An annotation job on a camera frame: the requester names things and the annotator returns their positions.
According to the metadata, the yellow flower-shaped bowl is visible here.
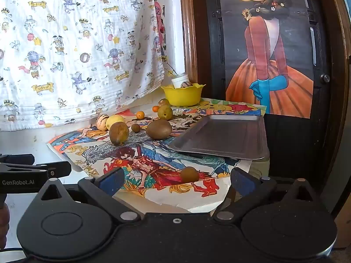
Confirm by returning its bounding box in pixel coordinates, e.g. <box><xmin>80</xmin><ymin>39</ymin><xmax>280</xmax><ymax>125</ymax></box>
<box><xmin>160</xmin><ymin>83</ymin><xmax>206</xmax><ymax>107</ymax></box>

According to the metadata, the green mango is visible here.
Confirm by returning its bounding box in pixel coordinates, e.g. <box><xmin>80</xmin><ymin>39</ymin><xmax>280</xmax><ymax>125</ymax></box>
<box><xmin>158</xmin><ymin>105</ymin><xmax>173</xmax><ymax>120</ymax></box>

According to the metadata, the yellow flower twig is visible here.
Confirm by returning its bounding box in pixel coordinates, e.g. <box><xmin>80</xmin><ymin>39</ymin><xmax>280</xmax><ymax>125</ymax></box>
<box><xmin>162</xmin><ymin>56</ymin><xmax>181</xmax><ymax>77</ymax></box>

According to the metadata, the brown kiwi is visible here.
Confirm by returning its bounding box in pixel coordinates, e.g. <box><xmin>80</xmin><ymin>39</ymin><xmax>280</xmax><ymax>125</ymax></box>
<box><xmin>146</xmin><ymin>119</ymin><xmax>173</xmax><ymax>140</ymax></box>

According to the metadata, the wall poster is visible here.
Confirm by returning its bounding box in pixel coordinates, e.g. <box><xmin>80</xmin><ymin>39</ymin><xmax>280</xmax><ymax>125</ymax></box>
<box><xmin>217</xmin><ymin>0</ymin><xmax>314</xmax><ymax>119</ymax></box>

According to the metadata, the yellow lemon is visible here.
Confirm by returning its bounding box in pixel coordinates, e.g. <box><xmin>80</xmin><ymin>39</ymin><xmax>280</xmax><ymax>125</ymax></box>
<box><xmin>106</xmin><ymin>115</ymin><xmax>126</xmax><ymax>130</ymax></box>

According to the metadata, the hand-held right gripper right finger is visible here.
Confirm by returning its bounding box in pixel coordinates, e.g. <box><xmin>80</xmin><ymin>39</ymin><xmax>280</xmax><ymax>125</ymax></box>
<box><xmin>213</xmin><ymin>167</ymin><xmax>322</xmax><ymax>222</ymax></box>

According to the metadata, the metal tray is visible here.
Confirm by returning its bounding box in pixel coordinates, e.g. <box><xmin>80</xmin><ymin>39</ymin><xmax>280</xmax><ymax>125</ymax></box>
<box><xmin>169</xmin><ymin>114</ymin><xmax>270</xmax><ymax>161</ymax></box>

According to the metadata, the white cup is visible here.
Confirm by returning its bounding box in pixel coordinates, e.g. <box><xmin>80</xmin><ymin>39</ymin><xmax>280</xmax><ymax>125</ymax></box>
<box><xmin>171</xmin><ymin>73</ymin><xmax>190</xmax><ymax>88</ymax></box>

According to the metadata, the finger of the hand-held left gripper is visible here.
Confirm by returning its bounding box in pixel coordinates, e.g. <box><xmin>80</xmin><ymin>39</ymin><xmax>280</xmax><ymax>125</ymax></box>
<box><xmin>0</xmin><ymin>161</ymin><xmax>72</xmax><ymax>179</ymax></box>
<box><xmin>0</xmin><ymin>154</ymin><xmax>35</xmax><ymax>165</ymax></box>

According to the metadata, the green-yellow potato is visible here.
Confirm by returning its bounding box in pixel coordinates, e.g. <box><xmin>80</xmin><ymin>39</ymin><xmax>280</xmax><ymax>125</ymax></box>
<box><xmin>109</xmin><ymin>121</ymin><xmax>130</xmax><ymax>146</ymax></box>

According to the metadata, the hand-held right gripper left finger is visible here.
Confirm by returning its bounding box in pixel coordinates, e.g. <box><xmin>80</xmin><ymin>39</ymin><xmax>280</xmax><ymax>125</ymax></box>
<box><xmin>32</xmin><ymin>167</ymin><xmax>141</xmax><ymax>223</ymax></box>

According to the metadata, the black door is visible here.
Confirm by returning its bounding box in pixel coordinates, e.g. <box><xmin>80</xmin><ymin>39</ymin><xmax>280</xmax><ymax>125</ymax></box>
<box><xmin>196</xmin><ymin>0</ymin><xmax>339</xmax><ymax>195</ymax></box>

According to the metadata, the white cartoon printed blanket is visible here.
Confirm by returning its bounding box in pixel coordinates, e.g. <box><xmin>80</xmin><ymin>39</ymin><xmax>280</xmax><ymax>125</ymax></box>
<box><xmin>0</xmin><ymin>0</ymin><xmax>168</xmax><ymax>132</ymax></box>

